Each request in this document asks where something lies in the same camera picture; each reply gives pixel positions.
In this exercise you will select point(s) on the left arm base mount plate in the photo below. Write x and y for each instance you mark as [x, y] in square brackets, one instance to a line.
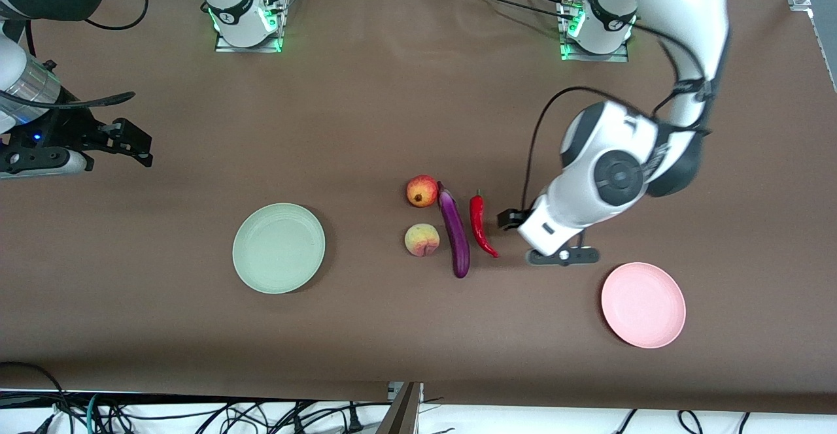
[595, 57]

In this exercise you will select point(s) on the brown table cloth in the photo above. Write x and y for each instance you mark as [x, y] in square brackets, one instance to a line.
[392, 107]

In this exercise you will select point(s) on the red pomegranate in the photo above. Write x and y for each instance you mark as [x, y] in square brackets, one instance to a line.
[422, 191]

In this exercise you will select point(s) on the aluminium table edge rail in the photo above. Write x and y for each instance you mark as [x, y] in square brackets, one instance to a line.
[827, 48]

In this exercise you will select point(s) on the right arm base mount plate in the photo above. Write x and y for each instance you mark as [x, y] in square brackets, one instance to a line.
[248, 49]

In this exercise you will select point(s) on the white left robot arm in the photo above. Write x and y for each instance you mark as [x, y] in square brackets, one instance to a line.
[686, 2]

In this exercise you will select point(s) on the aluminium profile post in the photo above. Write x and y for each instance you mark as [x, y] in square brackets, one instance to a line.
[402, 414]

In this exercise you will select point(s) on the purple eggplant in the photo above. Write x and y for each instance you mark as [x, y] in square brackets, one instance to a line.
[456, 231]

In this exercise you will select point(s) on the yellow pink peach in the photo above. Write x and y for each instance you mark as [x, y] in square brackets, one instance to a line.
[422, 240]

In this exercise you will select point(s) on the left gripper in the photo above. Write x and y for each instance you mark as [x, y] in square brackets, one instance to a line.
[509, 218]

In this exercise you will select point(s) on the pink plate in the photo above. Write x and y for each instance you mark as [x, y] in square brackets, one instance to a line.
[643, 305]

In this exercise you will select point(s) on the red chili pepper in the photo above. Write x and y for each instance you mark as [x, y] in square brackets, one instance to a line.
[478, 221]

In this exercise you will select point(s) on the pale green plate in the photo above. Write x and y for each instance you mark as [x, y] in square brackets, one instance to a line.
[278, 248]

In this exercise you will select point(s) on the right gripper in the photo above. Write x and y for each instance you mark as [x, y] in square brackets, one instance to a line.
[73, 131]

